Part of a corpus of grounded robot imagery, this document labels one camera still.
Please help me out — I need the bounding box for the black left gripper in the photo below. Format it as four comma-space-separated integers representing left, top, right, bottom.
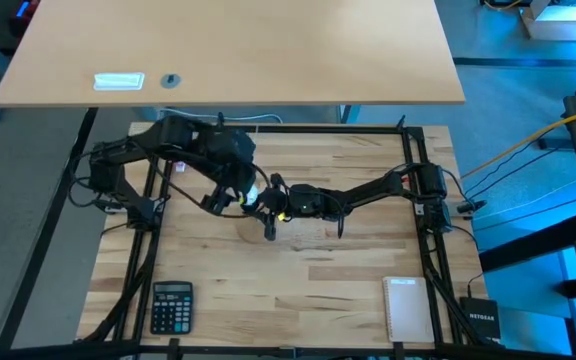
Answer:
202, 161, 261, 217

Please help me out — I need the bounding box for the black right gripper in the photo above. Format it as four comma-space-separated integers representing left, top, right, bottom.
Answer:
252, 172, 295, 242

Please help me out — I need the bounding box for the black desk calculator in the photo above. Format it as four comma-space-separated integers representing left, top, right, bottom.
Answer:
149, 280, 195, 336

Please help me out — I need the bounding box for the light wood desk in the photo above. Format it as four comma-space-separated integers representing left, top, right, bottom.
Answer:
0, 0, 467, 109

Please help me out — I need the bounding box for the spiral bound paper notebook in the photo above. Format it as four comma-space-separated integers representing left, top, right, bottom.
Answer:
381, 276, 436, 344

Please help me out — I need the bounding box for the black computer tower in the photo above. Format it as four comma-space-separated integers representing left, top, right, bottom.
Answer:
7, 0, 42, 39

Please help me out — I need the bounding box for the white box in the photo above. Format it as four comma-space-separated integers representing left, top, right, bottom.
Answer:
519, 0, 576, 42

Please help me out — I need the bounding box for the white cable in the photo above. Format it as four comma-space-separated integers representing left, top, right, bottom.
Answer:
157, 107, 285, 126

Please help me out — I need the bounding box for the black aluminium frame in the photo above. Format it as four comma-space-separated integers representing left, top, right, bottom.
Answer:
0, 107, 507, 360

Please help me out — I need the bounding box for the black Netgear network switch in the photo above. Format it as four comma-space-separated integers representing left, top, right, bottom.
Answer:
459, 296, 502, 342

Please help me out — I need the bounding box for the yellow cable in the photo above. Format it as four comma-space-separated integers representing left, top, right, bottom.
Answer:
460, 103, 576, 180

